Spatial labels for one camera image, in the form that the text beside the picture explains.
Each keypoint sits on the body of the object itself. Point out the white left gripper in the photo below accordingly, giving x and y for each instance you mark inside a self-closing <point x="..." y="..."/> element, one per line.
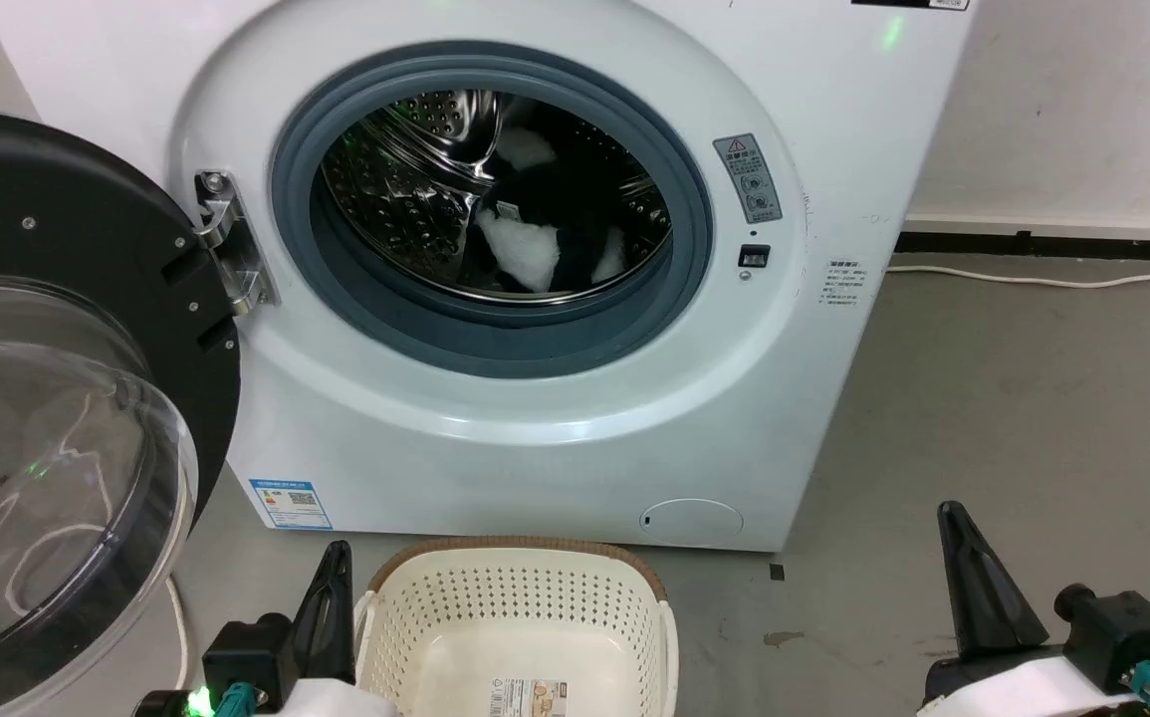
<point x="336" y="700"/>

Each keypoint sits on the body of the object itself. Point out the grey warning sticker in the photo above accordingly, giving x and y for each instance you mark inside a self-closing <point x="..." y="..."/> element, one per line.
<point x="749" y="179"/>

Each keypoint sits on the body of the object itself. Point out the black and white laundry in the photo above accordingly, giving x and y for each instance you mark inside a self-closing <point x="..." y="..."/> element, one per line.
<point x="520" y="249"/>

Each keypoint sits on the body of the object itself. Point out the blue energy label sticker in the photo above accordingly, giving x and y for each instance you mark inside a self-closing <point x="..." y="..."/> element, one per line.
<point x="291" y="505"/>

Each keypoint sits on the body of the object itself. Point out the grey rubber door gasket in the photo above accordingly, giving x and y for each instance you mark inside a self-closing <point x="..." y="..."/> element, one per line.
<point x="495" y="344"/>

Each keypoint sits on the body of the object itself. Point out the metal door hinge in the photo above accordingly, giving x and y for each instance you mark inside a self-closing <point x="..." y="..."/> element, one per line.
<point x="231" y="249"/>

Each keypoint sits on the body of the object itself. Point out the cream perforated laundry basket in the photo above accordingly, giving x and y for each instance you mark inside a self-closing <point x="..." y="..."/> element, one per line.
<point x="515" y="607"/>

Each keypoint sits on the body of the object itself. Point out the black baseboard strip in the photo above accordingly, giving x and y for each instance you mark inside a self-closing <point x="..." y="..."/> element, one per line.
<point x="1052" y="246"/>

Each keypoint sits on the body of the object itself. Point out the paper label inside basket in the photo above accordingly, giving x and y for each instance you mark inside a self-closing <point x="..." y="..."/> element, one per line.
<point x="530" y="699"/>

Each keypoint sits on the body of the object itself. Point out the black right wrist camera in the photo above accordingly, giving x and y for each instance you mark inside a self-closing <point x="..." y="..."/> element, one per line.
<point x="1127" y="632"/>

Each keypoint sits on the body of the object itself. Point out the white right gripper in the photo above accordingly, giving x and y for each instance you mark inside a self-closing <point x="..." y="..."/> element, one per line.
<point x="1023" y="687"/>

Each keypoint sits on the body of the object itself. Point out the black control panel strip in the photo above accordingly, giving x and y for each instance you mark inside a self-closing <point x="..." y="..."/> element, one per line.
<point x="908" y="3"/>

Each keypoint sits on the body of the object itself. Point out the white front-load washing machine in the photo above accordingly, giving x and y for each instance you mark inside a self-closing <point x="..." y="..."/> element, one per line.
<point x="535" y="438"/>

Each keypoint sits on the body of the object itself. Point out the black door latch socket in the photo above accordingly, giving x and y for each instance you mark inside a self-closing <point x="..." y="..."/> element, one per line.
<point x="754" y="256"/>

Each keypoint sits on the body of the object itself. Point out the small printed text sticker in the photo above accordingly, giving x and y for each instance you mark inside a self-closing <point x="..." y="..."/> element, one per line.
<point x="843" y="285"/>

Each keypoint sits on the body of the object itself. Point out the black round washer door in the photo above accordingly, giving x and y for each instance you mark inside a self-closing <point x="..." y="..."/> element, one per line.
<point x="57" y="199"/>

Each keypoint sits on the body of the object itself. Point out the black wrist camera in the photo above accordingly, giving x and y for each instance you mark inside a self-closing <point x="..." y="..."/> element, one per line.
<point x="248" y="657"/>
<point x="1127" y="632"/>

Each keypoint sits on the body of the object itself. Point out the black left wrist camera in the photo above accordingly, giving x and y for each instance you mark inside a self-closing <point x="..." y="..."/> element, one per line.
<point x="248" y="657"/>

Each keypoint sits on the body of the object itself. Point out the round drain filter cover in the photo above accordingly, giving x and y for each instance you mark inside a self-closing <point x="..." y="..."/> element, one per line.
<point x="691" y="522"/>

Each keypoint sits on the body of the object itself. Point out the steel perforated washer drum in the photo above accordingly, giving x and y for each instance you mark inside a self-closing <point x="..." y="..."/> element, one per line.
<point x="395" y="199"/>

